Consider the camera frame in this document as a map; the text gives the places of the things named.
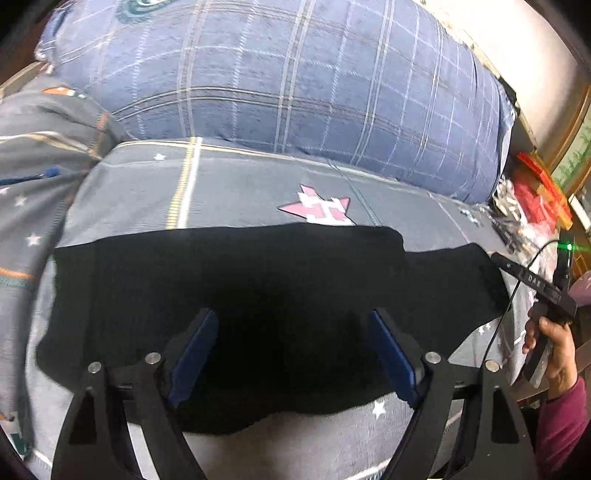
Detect red plastic packaging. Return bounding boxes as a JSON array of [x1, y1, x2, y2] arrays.
[[513, 151, 574, 232]]

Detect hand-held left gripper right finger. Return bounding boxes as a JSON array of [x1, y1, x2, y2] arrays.
[[368, 308, 539, 480]]

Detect black cable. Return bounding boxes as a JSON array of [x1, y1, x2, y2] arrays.
[[482, 239, 562, 370]]

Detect grey star print pillow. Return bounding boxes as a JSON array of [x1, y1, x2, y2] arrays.
[[0, 74, 130, 462]]

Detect blue ribbon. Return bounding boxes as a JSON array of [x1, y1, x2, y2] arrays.
[[0, 167, 62, 186]]

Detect crumpled clear plastic wrappers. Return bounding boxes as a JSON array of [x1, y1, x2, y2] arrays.
[[489, 178, 536, 252]]

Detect beige cardboard box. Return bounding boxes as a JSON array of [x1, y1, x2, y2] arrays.
[[0, 62, 44, 93]]

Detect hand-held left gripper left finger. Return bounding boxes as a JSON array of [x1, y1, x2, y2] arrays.
[[51, 308, 220, 480]]

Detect person's right forearm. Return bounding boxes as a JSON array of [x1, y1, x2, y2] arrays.
[[534, 375, 591, 480]]

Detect blue plaid quilt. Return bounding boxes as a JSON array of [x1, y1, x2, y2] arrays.
[[34, 0, 515, 205]]

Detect person's right hand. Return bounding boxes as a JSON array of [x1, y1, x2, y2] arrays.
[[523, 305, 578, 400]]

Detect wood framed picture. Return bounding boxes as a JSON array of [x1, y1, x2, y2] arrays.
[[549, 83, 591, 232]]

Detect black pants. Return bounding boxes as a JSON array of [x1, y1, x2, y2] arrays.
[[36, 224, 509, 435]]

